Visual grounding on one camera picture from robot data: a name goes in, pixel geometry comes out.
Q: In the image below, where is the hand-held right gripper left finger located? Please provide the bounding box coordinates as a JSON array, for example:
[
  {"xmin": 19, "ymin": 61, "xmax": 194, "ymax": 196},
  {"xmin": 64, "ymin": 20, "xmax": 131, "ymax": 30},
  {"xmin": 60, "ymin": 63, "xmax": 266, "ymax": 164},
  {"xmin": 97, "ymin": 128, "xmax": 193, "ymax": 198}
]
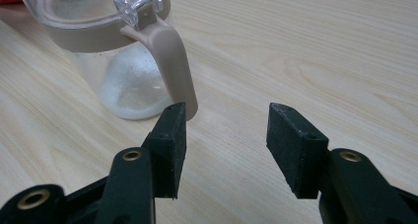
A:
[{"xmin": 142, "ymin": 102, "xmax": 187, "ymax": 199}]

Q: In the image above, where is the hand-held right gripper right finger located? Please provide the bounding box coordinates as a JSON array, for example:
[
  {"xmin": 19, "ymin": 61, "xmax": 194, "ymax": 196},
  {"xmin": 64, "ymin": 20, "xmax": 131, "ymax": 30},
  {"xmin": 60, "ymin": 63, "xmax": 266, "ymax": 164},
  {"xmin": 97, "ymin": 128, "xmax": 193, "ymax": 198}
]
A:
[{"xmin": 265, "ymin": 103, "xmax": 330, "ymax": 199}]

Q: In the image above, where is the clear jar with beige handle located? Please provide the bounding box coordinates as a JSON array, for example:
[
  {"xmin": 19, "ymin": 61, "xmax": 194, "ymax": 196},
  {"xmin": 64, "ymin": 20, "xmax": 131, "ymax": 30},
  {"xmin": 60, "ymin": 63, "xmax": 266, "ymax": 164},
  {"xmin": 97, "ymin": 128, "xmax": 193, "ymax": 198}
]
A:
[{"xmin": 16, "ymin": 0, "xmax": 199, "ymax": 121}]

